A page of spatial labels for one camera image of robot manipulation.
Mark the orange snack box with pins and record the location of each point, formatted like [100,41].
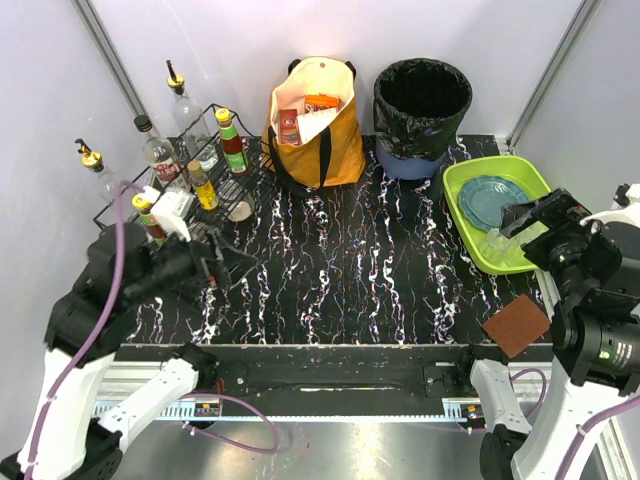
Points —
[319,102]

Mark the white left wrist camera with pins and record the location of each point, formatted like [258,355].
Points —
[170,209]

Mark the trash bin with black liner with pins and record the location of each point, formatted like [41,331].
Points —
[418,106]

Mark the clear glass bowl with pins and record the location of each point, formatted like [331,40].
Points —
[486,202]

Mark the brown scouring pad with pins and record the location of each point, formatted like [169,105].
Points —
[516,326]

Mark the glass jar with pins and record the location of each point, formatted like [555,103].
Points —
[237,203]

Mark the red snack box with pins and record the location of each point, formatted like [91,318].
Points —
[288,127]

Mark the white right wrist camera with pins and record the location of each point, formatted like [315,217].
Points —
[625,208]

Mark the clear glass tumbler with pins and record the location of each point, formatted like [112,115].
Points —
[496,241]

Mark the orange canvas tote bag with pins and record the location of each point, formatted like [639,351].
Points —
[335,156]

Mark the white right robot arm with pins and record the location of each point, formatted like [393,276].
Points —
[594,376]

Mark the clear bottle black cap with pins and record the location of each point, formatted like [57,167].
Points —
[161,156]

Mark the black wire dish rack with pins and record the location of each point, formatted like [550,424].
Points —
[259,180]

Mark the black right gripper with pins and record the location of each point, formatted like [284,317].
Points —
[542,215]

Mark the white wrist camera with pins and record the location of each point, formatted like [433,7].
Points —
[170,209]
[625,208]

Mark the red sauce bottle yellow cap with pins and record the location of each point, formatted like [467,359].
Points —
[143,207]

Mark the clear oil bottle gold spout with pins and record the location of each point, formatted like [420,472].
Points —
[110,184]

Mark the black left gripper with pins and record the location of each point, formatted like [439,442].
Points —
[208,265]

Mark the small yellow seasoning bottle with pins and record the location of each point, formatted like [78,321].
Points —
[202,186]

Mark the teal ceramic plate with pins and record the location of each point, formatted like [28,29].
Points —
[520,196]

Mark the lime green plastic tub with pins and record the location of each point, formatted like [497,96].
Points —
[514,168]

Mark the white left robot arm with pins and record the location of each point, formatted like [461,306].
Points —
[86,329]

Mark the white paper package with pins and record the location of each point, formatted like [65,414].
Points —
[312,123]

